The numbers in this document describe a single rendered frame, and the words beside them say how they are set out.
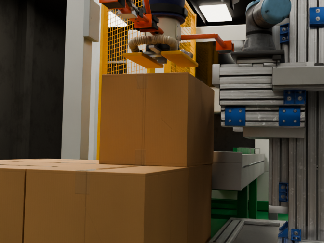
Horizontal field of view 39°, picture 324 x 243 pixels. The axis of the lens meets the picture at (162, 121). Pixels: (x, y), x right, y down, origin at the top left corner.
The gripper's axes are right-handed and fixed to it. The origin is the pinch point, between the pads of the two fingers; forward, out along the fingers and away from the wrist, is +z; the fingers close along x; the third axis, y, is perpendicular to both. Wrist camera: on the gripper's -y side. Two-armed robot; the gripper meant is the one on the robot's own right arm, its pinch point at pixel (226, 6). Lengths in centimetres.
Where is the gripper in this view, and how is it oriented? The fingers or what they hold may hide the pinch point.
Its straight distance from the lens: 291.2
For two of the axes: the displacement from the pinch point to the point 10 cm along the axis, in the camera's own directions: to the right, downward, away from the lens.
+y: 8.5, -0.1, -5.3
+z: -0.2, 10.0, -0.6
